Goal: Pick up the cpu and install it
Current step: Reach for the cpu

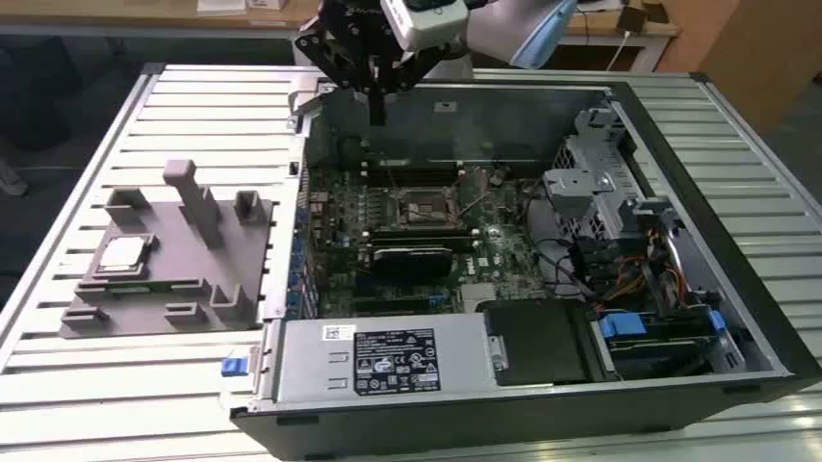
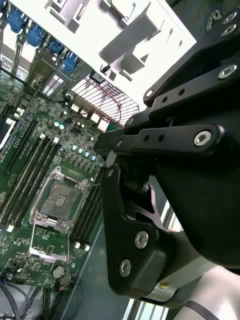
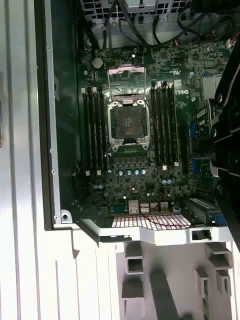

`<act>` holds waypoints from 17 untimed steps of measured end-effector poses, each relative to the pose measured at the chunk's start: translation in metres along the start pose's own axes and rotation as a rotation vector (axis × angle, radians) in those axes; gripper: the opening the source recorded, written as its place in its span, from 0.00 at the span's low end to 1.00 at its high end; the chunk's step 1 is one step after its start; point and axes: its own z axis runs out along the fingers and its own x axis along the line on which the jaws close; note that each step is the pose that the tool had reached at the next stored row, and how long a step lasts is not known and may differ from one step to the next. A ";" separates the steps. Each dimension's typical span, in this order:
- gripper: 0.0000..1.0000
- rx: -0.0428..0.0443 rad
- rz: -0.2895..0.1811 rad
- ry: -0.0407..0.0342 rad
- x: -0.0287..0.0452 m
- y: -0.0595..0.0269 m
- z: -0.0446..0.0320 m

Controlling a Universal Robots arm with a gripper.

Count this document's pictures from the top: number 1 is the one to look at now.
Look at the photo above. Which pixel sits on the silver power supply unit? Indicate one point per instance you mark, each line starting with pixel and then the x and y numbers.
pixel 309 356

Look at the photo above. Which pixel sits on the small black graphics card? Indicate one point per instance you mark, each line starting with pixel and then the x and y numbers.
pixel 411 264

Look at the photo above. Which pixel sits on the black PC case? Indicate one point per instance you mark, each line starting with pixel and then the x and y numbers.
pixel 514 418

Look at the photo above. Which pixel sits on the black RAM slot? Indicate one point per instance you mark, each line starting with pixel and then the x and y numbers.
pixel 423 233
pixel 411 176
pixel 411 167
pixel 423 243
pixel 411 163
pixel 411 171
pixel 462 248
pixel 423 238

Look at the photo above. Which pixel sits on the green motherboard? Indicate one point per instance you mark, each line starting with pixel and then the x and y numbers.
pixel 507 255

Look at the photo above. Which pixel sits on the black plastic shroud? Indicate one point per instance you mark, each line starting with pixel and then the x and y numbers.
pixel 540 341

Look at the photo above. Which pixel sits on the black expansion slot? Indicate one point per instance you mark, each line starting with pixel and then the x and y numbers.
pixel 391 306

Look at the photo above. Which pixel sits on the wooden desk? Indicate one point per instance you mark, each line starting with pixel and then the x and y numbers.
pixel 161 19

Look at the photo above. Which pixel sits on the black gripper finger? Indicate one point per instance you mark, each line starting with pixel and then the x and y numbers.
pixel 418 67
pixel 321 53

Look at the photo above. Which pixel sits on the hard disk in blue carrier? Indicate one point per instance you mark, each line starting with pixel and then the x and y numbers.
pixel 624 327

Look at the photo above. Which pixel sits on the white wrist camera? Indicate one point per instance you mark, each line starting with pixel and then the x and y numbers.
pixel 430 24

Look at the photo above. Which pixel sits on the white box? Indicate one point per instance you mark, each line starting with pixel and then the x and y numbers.
pixel 266 4
pixel 221 6

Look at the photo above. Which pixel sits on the wooden cabinet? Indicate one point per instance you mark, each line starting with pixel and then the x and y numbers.
pixel 752 58

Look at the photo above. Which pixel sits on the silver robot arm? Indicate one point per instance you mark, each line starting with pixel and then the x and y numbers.
pixel 489 38

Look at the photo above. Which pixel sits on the blue case latch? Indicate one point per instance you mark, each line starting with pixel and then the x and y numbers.
pixel 233 367

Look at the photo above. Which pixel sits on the dark brown box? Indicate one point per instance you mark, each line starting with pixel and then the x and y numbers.
pixel 633 20

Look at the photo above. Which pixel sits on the grey plastic bracket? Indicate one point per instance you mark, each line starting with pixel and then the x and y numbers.
pixel 652 207

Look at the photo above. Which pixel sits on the silver metal drive cage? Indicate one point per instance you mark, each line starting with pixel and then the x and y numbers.
pixel 578 192

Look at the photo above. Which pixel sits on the silver chipset heatsink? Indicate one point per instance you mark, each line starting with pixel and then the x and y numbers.
pixel 481 296

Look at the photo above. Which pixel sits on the black office chair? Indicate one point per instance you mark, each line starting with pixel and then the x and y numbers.
pixel 39 91

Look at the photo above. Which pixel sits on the silver CPU chip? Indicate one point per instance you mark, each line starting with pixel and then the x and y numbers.
pixel 126 252

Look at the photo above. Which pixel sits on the CPU socket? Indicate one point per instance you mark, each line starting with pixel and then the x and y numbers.
pixel 421 212

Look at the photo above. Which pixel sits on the grey parts rack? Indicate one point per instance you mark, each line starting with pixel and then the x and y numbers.
pixel 174 269

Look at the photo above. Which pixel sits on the round coin battery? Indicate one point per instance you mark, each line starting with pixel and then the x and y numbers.
pixel 495 179

